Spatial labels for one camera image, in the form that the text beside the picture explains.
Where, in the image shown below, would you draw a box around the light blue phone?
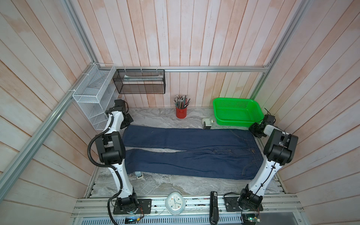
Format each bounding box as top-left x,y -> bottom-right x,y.
135,171 -> 143,179

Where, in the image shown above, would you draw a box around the red pencil cup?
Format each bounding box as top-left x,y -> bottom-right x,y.
176,108 -> 187,119

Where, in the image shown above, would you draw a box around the pencils in cup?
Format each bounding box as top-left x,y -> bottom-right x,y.
173,95 -> 191,109

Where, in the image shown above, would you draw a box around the black remote control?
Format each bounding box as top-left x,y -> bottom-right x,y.
209,191 -> 219,225

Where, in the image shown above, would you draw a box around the black mesh wall basket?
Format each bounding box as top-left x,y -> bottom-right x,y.
112,69 -> 166,94

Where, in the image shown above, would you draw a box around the white analog clock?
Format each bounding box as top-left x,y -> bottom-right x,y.
165,192 -> 186,216

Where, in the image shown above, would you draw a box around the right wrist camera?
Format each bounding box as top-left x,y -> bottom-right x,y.
263,114 -> 276,126

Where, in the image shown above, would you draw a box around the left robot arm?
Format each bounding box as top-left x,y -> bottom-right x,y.
87,99 -> 138,225

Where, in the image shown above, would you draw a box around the small white grey box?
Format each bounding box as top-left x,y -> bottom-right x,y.
202,118 -> 214,130

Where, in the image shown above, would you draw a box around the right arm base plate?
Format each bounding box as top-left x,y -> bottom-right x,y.
224,195 -> 263,212

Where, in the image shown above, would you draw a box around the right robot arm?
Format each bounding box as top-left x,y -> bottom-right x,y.
237,113 -> 299,211

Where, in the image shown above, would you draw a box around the dark blue denim trousers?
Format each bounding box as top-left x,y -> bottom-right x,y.
122,125 -> 263,180

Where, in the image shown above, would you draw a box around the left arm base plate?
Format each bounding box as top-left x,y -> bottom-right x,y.
112,198 -> 152,216

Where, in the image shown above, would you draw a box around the green plastic basket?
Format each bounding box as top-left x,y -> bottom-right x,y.
213,97 -> 264,128

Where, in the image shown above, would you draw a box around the white wire mesh shelf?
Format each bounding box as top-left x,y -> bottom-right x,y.
73,63 -> 119,131

